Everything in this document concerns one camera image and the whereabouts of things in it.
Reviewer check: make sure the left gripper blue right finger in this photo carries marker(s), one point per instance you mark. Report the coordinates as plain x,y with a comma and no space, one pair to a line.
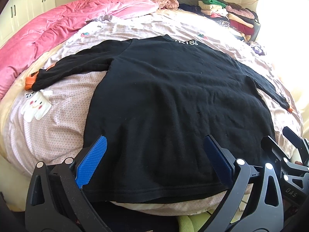
223,168

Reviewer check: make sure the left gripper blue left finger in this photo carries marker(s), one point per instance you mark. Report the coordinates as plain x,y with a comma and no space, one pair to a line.
86,166

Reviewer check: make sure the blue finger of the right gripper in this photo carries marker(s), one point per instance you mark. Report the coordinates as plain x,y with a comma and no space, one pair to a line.
298,142
272,149

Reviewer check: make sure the black long-sleeve shirt orange cuffs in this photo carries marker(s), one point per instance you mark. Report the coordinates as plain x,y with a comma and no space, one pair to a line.
158,100

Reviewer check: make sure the lime green sleeve forearm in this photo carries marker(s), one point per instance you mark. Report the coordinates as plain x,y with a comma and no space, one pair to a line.
192,223

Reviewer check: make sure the stack of folded clothes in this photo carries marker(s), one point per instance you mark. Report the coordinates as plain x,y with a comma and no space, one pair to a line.
243,21

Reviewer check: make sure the lilac strawberry print bed sheet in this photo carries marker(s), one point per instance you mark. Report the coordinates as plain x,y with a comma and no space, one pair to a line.
48,125

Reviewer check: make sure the pink quilted comforter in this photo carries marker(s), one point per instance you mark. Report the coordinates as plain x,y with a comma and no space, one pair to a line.
57,25

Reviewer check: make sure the dark navy garment on bed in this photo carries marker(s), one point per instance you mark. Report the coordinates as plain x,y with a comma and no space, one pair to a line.
191,8

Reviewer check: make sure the dusty pink fuzzy garment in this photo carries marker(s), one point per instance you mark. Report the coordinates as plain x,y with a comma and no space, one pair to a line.
167,4

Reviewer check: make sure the cream built-in wardrobe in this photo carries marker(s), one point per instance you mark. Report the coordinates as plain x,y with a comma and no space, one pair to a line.
17,13

